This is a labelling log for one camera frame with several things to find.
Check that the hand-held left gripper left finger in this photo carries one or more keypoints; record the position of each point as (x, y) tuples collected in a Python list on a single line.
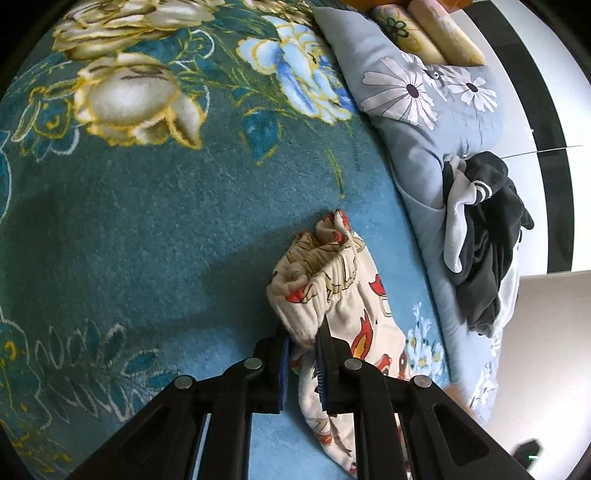
[(283, 374)]

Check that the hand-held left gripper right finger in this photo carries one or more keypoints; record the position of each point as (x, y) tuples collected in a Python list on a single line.
[(322, 385)]

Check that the cream printed pajama pants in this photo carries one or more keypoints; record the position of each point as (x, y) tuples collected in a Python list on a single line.
[(351, 295)]

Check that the teal floral bed blanket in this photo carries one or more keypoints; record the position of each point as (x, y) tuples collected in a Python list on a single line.
[(138, 230)]

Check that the black device with green light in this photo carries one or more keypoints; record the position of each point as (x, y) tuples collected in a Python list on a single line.
[(527, 450)]

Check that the dark grey garment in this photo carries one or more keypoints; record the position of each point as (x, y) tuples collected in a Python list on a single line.
[(489, 235)]

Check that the blue floral duvet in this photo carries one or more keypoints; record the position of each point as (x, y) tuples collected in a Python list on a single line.
[(415, 138)]

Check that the white black striped wardrobe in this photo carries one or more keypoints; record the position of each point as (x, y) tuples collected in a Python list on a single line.
[(531, 92)]

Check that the yellow green floral pillow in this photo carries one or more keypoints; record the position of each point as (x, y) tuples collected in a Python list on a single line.
[(406, 32)]

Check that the yellow patterned pillow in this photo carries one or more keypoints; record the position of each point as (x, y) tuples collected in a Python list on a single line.
[(452, 32)]

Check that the wooden headboard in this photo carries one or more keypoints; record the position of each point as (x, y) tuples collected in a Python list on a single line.
[(360, 3)]

